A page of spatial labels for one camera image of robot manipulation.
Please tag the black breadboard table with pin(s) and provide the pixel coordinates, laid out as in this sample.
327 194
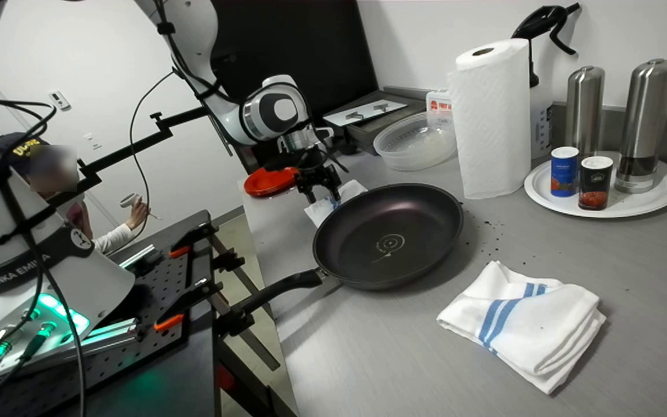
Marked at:
156 385

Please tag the dark nonstick frying pan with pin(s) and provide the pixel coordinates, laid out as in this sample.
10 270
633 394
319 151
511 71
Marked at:
389 239

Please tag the white paper towel roll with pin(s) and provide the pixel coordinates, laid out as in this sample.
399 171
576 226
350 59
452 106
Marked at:
492 124

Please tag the round white plate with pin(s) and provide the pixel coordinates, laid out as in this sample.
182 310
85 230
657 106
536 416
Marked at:
642 202

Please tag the blue white spice jar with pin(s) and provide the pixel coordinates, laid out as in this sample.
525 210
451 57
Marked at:
566 175

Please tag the small white wall switch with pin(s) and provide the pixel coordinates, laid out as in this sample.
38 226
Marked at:
62 100

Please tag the orange red plate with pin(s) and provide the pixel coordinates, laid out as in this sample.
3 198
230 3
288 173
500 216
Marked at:
268 183

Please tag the short steel grinder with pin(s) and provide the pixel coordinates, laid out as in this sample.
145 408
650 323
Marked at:
585 108

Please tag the tall steel grinder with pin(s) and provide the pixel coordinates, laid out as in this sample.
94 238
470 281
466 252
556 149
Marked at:
647 116

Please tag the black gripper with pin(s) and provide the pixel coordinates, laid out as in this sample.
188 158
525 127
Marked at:
313 162

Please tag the black box device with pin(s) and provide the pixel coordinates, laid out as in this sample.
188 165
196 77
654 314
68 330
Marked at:
369 138

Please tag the person in white shirt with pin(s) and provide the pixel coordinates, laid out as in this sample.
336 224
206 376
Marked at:
47 183

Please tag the large black panel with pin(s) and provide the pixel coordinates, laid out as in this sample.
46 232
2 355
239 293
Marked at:
303 39

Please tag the large clear plastic bowl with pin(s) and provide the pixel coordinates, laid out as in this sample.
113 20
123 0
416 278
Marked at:
416 143

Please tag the white light bar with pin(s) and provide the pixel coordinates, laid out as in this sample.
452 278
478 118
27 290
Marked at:
137 255

